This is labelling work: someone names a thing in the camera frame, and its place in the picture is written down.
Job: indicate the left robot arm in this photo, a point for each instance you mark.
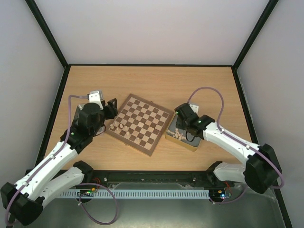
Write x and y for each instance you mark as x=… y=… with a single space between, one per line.
x=27 y=198

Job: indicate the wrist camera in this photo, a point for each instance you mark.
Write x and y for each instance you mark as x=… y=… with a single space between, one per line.
x=96 y=97
x=195 y=108

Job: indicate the black aluminium frame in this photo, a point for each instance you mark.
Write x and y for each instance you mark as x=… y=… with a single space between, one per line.
x=52 y=41

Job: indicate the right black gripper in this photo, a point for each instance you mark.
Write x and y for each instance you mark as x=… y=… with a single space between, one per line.
x=181 y=113

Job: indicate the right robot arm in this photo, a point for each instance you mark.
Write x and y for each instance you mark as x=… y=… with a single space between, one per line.
x=260 y=167

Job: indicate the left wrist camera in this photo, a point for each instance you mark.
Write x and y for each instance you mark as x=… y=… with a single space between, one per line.
x=96 y=97

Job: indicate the gold tin tray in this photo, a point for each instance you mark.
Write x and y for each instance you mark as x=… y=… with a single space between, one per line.
x=187 y=143

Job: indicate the wooden chess board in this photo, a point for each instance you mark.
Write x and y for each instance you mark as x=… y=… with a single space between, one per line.
x=143 y=119

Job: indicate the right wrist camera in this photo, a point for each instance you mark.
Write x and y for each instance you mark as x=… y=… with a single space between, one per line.
x=195 y=108

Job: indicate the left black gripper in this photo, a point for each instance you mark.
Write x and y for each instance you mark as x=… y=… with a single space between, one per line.
x=112 y=111

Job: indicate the pink tin tray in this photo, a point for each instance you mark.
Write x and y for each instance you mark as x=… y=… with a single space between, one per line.
x=89 y=119

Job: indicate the light blue cable duct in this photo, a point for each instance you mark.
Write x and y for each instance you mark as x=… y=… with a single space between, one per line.
x=137 y=194

